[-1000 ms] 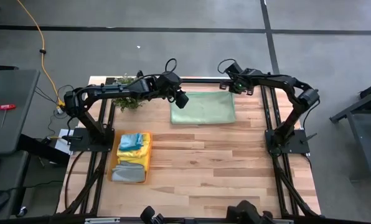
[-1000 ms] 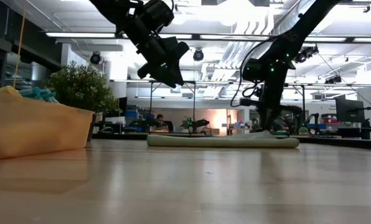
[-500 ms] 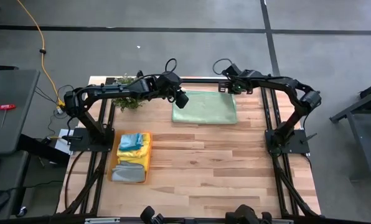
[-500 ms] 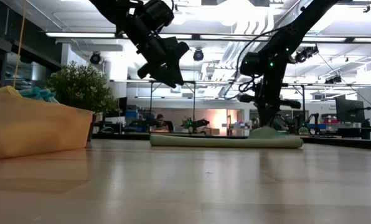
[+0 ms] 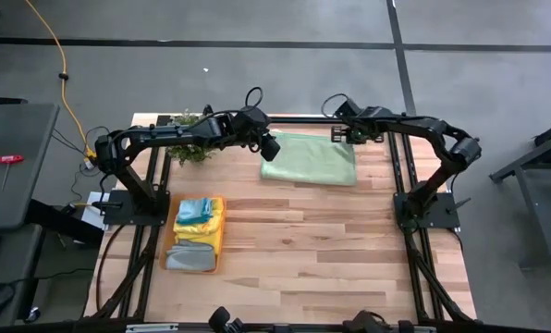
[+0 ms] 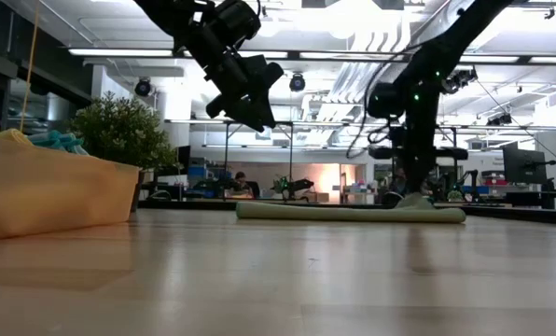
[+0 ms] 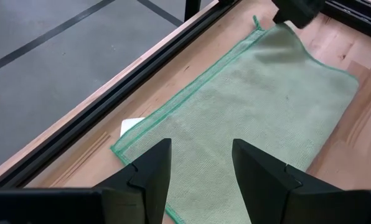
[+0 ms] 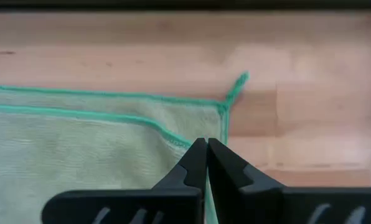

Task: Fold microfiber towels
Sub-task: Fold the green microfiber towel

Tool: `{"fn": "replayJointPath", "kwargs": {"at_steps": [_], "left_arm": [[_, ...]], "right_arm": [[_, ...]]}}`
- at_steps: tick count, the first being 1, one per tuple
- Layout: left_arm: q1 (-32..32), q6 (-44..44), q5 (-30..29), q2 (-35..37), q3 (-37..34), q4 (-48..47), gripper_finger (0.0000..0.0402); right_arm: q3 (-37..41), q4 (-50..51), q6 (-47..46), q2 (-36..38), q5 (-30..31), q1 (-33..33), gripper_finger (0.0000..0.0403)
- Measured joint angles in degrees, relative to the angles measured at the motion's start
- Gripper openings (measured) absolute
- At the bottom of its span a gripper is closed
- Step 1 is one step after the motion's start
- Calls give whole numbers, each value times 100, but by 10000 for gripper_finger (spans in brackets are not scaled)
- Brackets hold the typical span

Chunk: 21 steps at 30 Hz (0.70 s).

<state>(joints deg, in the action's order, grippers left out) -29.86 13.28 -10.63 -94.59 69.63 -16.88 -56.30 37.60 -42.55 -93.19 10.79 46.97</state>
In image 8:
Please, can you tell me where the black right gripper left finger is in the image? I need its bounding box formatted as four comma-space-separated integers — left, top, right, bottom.
40, 138, 208, 224

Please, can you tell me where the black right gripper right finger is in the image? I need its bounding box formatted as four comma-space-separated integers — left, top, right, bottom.
207, 138, 371, 224

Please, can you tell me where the pale green microfiber towel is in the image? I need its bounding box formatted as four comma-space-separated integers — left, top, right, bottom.
0, 70, 251, 224

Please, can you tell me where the black aluminium table frame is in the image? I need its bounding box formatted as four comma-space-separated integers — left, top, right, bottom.
0, 0, 371, 12

